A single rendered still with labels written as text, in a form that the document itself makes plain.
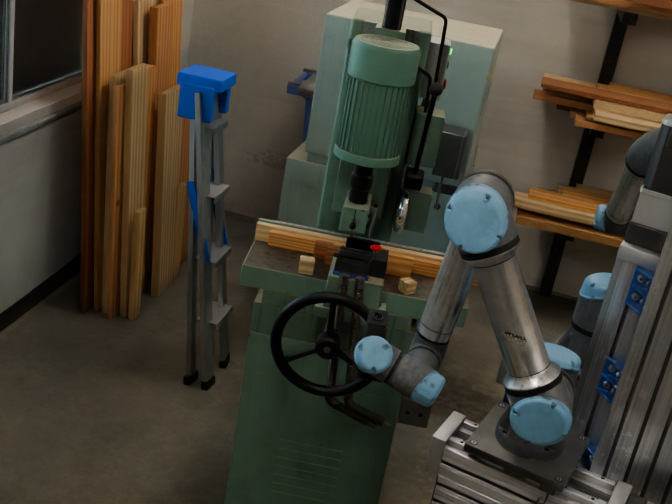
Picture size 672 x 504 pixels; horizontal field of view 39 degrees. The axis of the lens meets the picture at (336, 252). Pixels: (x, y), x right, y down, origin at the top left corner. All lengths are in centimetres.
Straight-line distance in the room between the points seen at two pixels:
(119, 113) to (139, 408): 111
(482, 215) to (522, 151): 308
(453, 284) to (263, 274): 68
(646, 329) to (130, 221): 234
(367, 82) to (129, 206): 170
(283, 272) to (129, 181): 146
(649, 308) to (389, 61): 85
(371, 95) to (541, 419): 94
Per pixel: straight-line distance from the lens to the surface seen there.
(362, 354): 190
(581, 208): 441
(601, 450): 225
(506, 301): 180
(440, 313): 198
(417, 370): 193
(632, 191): 250
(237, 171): 512
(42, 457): 322
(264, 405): 265
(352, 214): 249
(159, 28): 404
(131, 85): 369
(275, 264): 249
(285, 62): 490
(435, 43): 269
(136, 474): 316
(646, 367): 214
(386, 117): 238
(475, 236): 174
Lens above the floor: 193
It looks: 23 degrees down
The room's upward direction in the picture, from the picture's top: 10 degrees clockwise
